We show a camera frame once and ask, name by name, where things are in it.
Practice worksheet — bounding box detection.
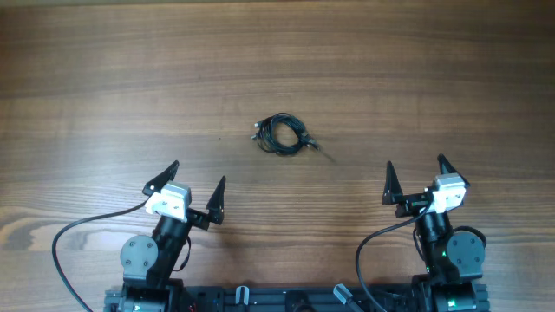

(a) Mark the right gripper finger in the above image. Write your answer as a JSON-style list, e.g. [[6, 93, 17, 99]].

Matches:
[[382, 161, 403, 205], [437, 153, 470, 188]]

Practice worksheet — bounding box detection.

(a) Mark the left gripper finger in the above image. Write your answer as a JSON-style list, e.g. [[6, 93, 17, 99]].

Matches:
[[142, 160, 180, 196], [206, 176, 226, 224]]

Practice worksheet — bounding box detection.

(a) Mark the thin black split cable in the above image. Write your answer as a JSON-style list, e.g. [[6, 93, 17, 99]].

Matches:
[[253, 114, 336, 164]]

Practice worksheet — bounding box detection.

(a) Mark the thin black USB cable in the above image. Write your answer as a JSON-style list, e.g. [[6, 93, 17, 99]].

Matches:
[[250, 115, 304, 155]]

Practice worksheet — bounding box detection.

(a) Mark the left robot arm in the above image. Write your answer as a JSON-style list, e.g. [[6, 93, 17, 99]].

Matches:
[[104, 161, 226, 312]]

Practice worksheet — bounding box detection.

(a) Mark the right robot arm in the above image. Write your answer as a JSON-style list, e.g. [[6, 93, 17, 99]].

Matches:
[[382, 154, 488, 311]]

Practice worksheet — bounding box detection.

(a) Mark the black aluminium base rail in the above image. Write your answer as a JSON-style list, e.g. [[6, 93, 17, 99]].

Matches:
[[103, 283, 491, 312]]

